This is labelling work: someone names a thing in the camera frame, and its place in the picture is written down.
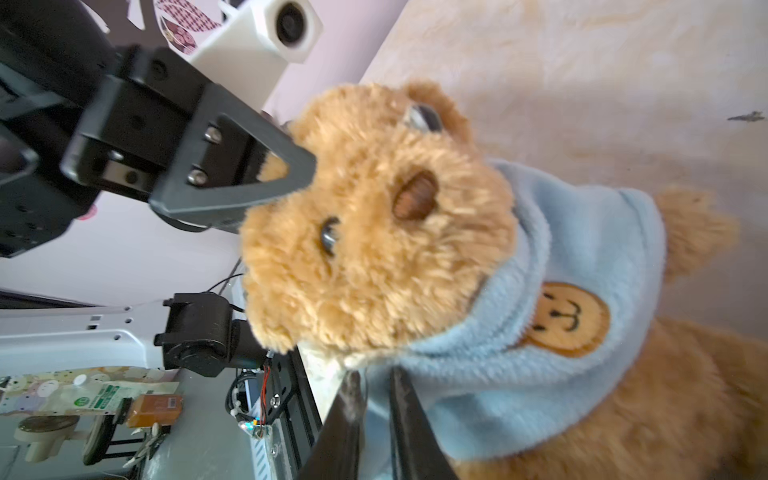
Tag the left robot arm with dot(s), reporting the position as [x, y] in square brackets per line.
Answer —
[80, 116]

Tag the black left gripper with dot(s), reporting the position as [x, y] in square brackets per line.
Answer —
[160, 131]

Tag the light blue bear hoodie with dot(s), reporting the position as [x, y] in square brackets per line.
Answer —
[488, 393]

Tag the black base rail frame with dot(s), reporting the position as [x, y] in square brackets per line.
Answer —
[292, 415]

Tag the brown teddy bear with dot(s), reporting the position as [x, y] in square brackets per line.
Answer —
[404, 222]

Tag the white slotted cable duct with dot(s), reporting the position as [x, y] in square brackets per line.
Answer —
[261, 459]

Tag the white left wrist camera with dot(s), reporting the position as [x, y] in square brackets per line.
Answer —
[249, 53]

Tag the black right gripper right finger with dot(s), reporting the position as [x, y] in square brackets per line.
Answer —
[416, 454]

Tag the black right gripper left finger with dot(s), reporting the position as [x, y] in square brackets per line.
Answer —
[336, 453]

